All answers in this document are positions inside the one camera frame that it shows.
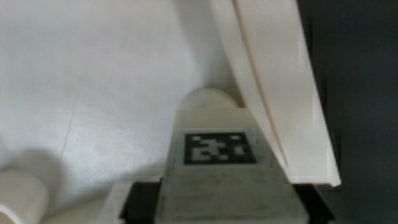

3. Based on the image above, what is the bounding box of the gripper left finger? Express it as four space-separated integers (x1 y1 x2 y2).
119 182 162 224

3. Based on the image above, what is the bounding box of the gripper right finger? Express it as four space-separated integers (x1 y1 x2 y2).
293 184 334 224

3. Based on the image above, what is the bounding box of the white table leg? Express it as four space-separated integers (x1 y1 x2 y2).
155 89 309 224

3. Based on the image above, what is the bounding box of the white square tabletop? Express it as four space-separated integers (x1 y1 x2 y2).
0 0 292 224

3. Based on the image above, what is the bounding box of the white U-shaped obstacle fence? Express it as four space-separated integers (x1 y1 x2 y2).
231 0 343 188

